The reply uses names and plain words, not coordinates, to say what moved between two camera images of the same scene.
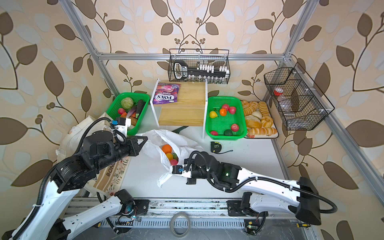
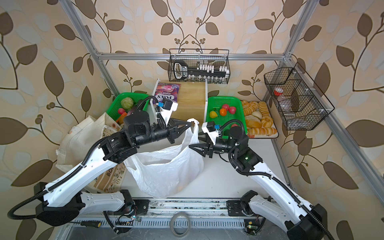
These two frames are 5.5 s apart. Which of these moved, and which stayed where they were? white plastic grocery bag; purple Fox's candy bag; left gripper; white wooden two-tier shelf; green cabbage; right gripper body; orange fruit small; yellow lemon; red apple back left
Moved: white plastic grocery bag; left gripper; right gripper body
Stayed: green cabbage; white wooden two-tier shelf; yellow lemon; red apple back left; purple Fox's candy bag; orange fruit small
